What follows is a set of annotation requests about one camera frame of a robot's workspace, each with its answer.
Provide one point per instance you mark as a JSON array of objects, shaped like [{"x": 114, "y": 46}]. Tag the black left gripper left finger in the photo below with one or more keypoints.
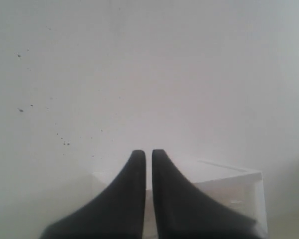
[{"x": 116, "y": 213}]

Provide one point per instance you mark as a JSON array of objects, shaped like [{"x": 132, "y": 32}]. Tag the white plastic drawer cabinet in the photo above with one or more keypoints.
[{"x": 240, "y": 189}]

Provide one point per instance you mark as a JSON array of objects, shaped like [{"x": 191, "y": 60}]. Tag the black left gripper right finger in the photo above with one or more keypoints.
[{"x": 182, "y": 211}]

